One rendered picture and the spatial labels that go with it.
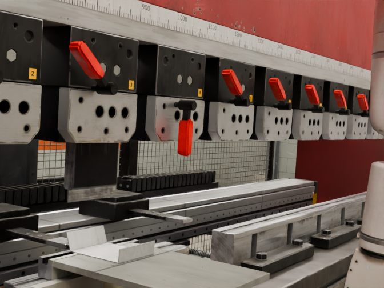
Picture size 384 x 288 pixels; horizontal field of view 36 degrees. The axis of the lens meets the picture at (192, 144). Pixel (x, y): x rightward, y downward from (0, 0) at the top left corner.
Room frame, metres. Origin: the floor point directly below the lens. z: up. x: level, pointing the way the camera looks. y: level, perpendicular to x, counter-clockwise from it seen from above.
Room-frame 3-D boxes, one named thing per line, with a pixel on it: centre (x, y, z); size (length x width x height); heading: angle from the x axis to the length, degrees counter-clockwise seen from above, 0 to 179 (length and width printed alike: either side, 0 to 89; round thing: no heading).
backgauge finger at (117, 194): (1.29, 0.11, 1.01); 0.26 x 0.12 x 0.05; 56
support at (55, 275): (0.91, 0.16, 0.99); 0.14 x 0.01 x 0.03; 146
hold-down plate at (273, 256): (1.40, -0.23, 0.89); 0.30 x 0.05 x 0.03; 146
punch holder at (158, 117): (1.07, 0.06, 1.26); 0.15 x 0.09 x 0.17; 146
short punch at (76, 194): (0.93, 0.16, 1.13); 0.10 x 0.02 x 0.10; 146
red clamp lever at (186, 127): (1.02, 0.02, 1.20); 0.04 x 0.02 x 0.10; 56
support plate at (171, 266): (0.85, 0.03, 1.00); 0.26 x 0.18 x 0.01; 56
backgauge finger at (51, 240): (1.02, 0.29, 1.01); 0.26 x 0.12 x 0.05; 56
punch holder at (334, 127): (1.74, -0.39, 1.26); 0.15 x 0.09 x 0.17; 146
